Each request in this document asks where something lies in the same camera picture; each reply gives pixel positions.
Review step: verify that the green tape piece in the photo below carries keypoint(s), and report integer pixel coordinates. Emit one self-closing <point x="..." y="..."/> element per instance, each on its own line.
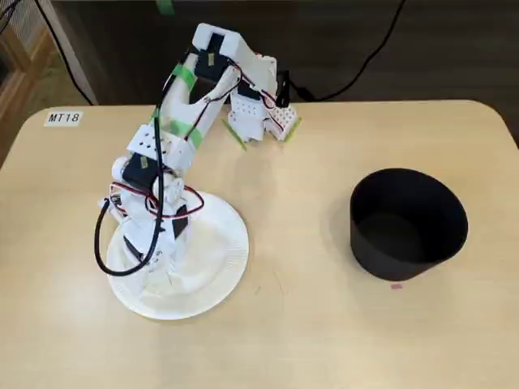
<point x="165" y="7"/>

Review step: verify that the wooden shelf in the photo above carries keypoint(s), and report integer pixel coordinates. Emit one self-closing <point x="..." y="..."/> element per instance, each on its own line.
<point x="16" y="69"/>

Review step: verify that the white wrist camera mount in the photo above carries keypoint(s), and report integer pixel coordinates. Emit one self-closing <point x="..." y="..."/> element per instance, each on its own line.
<point x="113" y="208"/>

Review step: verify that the green robot base plate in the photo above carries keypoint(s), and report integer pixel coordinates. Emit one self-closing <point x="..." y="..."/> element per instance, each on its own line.
<point x="235" y="133"/>

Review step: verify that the black power plug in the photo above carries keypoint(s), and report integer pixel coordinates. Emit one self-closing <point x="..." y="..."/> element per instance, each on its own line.
<point x="284" y="91"/>

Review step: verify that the small pink sticker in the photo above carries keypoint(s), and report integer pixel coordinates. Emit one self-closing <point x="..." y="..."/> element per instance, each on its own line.
<point x="397" y="287"/>

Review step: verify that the white MT18 label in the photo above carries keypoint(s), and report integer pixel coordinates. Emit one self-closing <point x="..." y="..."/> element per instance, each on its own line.
<point x="63" y="118"/>

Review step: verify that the grey furniture post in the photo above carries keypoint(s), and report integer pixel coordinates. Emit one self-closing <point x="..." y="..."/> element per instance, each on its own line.
<point x="63" y="24"/>

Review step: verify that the green tape strip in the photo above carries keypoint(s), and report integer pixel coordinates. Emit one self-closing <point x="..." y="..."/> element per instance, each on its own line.
<point x="185" y="78"/>
<point x="190" y="135"/>

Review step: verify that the black pot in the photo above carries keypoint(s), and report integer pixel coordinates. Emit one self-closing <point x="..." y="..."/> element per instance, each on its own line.
<point x="405" y="265"/>

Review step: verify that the white paper plate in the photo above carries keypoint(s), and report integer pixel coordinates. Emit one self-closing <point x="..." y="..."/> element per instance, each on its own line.
<point x="215" y="263"/>

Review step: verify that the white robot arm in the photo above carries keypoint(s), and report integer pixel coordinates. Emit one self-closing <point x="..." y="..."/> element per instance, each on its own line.
<point x="243" y="52"/>

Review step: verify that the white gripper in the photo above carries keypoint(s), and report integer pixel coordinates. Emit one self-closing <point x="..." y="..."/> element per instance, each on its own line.
<point x="143" y="243"/>

